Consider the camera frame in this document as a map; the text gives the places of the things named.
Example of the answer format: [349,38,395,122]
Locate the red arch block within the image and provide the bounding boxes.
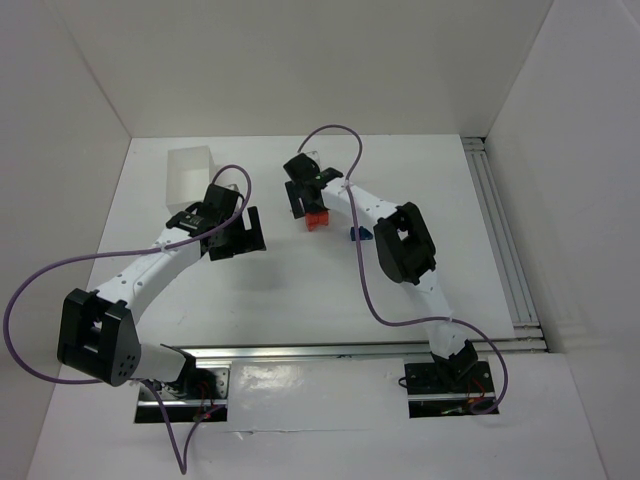
[304,211,330,232]

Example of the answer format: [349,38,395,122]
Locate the white plastic box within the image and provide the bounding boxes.
[165,145,220,215]

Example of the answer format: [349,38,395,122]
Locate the blue double arch block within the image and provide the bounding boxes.
[350,226,374,242]

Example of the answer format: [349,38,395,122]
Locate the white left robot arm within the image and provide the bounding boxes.
[57,184,266,392]

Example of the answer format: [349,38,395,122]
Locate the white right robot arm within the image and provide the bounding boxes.
[284,153,478,387]

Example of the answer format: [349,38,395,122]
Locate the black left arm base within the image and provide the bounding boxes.
[134,364,231,424]

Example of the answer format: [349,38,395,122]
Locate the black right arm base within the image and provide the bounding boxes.
[398,361,496,419]

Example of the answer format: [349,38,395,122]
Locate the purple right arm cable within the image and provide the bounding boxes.
[297,124,511,416]

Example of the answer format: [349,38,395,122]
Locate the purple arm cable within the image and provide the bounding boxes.
[297,124,511,416]
[3,163,252,476]

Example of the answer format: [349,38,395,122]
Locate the aluminium front rail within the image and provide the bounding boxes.
[178,336,548,365]

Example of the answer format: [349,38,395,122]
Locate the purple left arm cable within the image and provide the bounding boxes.
[3,163,252,476]

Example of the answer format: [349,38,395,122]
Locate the aluminium side rail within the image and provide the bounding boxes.
[461,137,548,352]

